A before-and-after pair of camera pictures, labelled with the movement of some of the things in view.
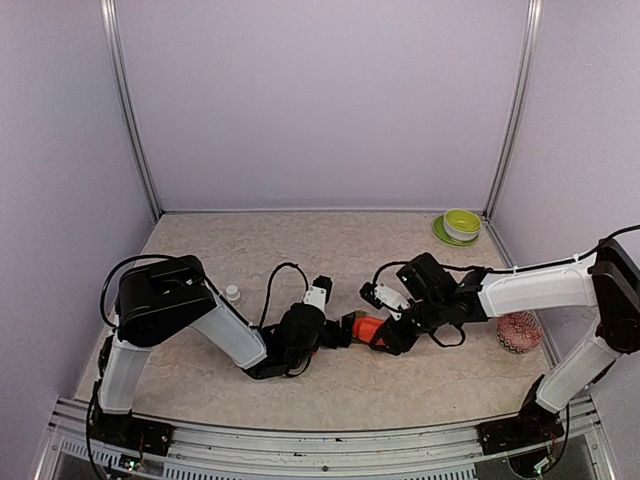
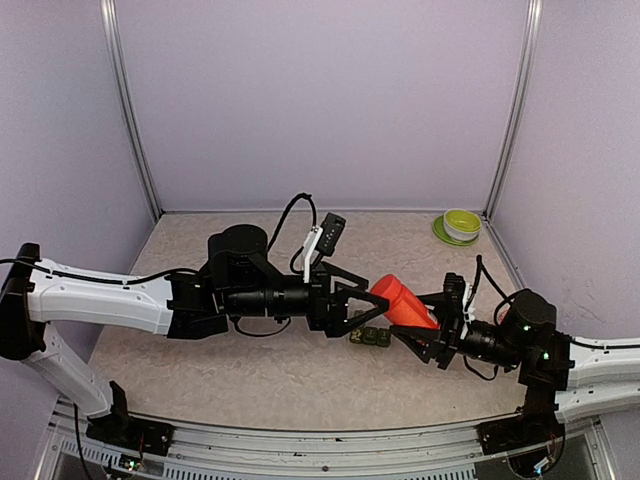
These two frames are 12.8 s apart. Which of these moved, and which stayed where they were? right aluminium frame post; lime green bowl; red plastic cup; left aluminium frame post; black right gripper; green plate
Moved: black right gripper; red plastic cup
Stayed: left aluminium frame post; lime green bowl; green plate; right aluminium frame post
